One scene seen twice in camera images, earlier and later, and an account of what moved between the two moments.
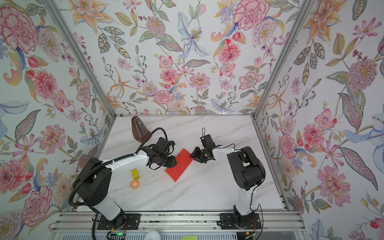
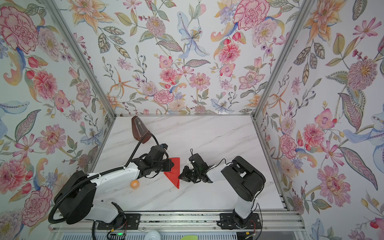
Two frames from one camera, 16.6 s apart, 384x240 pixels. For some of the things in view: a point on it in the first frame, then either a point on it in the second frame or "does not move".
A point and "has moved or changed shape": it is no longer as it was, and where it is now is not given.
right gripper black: (196, 156) -> (185, 174)
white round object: (153, 235) does not move
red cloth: (183, 160) has moved or changed shape
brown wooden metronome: (140, 132) does not move
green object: (190, 237) does not move
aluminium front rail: (87, 222) does not move
